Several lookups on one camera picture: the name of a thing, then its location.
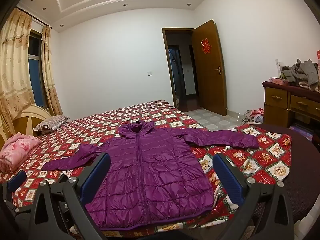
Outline wooden bed headboard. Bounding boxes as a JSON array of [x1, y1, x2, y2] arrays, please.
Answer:
[[0, 104, 53, 145]]

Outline red printed bedspread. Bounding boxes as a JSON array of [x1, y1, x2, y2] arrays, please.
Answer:
[[0, 99, 292, 240]]

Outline pile of grey clothes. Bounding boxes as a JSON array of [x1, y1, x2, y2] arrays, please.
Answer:
[[280, 58, 320, 90]]

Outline wooden dresser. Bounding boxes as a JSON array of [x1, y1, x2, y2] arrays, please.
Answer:
[[262, 80, 320, 130]]

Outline purple down jacket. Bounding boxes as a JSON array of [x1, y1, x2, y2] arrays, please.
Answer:
[[42, 120, 259, 230]]

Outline brown door frame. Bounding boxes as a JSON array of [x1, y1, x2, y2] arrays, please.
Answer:
[[162, 27, 200, 108]]

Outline pile of colourful clothes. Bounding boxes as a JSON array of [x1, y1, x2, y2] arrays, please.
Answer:
[[241, 107, 265, 124]]

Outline purple box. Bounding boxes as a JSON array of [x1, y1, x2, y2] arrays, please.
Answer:
[[289, 124, 314, 142]]

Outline pink folded quilt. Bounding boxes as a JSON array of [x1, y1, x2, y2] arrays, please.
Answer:
[[0, 134, 42, 173]]

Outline striped pillow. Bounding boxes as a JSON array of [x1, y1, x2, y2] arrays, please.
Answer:
[[33, 115, 70, 134]]

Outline window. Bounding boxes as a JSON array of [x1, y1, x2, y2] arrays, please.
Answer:
[[27, 29, 48, 109]]

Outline red paper door decoration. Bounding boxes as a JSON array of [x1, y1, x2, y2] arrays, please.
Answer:
[[200, 38, 211, 54]]

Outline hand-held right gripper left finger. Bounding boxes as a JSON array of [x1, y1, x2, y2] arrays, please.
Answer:
[[29, 152, 110, 240]]

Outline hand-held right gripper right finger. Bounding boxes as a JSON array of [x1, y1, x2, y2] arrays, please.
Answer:
[[214, 153, 295, 240]]

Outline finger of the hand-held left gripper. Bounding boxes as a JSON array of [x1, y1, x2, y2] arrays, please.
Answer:
[[2, 170, 27, 207]]

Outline brown wooden door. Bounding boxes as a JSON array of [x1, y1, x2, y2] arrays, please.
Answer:
[[194, 19, 228, 117]]

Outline dark maroon round cushion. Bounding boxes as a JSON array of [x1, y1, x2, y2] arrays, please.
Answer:
[[247, 124, 320, 223]]

